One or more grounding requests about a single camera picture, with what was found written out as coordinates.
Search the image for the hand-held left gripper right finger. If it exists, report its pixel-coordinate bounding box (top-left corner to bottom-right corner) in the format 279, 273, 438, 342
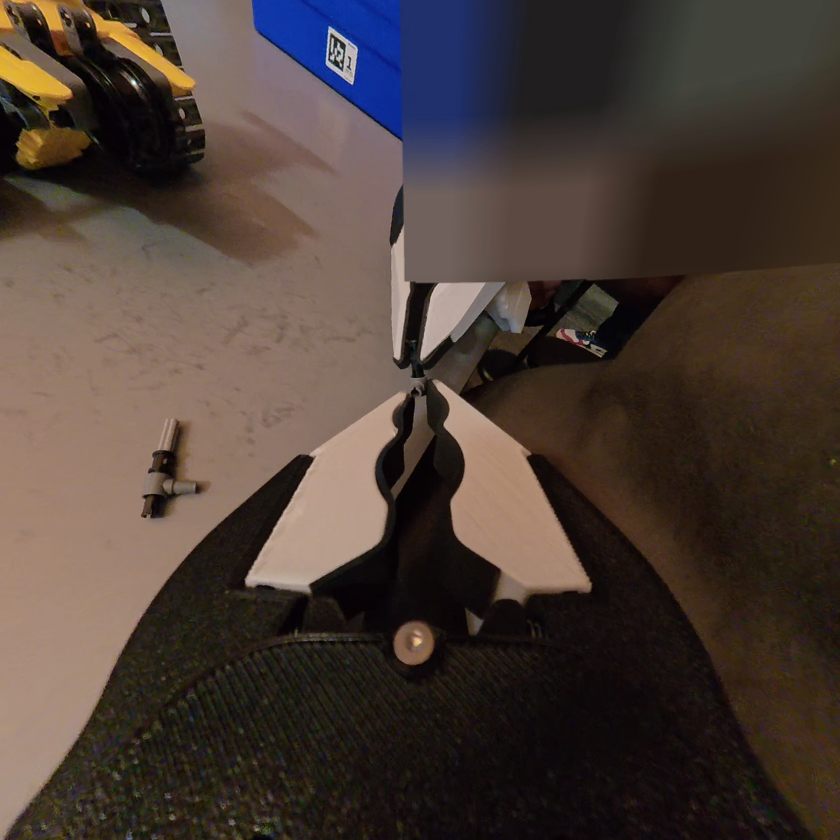
423, 379, 593, 636

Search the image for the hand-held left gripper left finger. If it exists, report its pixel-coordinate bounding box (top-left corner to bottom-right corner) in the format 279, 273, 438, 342
244, 390, 418, 597

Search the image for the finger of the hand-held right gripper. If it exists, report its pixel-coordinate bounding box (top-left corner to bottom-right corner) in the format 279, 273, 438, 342
391, 243, 422, 368
415, 282, 508, 370

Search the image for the long grey black axle assembly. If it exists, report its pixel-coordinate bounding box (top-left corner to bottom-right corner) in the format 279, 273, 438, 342
139, 418, 202, 521

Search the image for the grey metal leg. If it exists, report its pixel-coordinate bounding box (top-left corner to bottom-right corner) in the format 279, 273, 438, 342
453, 314, 509, 395

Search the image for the red white blue sneaker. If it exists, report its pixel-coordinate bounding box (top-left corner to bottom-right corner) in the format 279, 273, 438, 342
556, 327, 608, 358

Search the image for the blue plastic bin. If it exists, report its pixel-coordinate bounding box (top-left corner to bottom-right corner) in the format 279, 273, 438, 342
252, 0, 403, 140

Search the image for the yellow black toy tracked vehicle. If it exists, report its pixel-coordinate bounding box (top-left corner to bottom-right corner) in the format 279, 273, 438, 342
0, 0, 207, 177

